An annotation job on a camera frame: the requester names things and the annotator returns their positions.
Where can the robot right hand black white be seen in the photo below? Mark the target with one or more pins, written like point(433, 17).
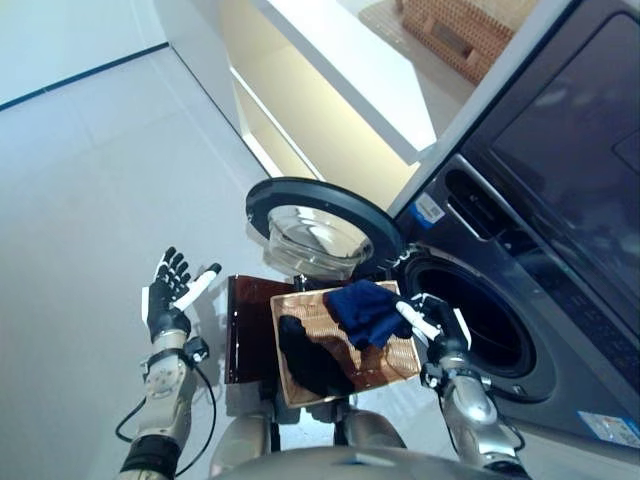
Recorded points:
point(445, 325)

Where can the robot left hand black white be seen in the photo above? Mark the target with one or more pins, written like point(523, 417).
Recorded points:
point(162, 310)

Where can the navy blue garment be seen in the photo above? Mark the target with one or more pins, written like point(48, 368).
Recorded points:
point(365, 312)

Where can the robot right arm silver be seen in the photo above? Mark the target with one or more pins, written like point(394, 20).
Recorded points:
point(470, 405)

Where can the robot left arm silver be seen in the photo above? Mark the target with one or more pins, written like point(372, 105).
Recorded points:
point(160, 400)

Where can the dark grey washing machine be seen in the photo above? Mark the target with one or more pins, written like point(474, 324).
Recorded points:
point(575, 350)

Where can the round glass washing machine door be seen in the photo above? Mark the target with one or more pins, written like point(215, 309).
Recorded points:
point(325, 192)

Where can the brown wicker laundry basket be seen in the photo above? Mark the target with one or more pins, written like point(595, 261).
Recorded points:
point(400, 365)

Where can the dark brown tray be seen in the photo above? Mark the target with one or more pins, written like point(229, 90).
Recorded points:
point(247, 330)

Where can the blue barcode sticker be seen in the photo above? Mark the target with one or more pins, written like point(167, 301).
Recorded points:
point(430, 211)

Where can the robot grey torso and legs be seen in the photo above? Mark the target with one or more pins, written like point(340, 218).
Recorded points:
point(370, 435)

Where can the black garment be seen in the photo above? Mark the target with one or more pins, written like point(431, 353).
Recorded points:
point(315, 360)

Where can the blue white energy label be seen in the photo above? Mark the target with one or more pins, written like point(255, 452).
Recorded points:
point(610, 422)

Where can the white counter cabinet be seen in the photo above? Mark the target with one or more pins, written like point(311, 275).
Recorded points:
point(350, 75)

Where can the small brown wicker basket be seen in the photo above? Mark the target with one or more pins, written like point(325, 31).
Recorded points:
point(450, 30)

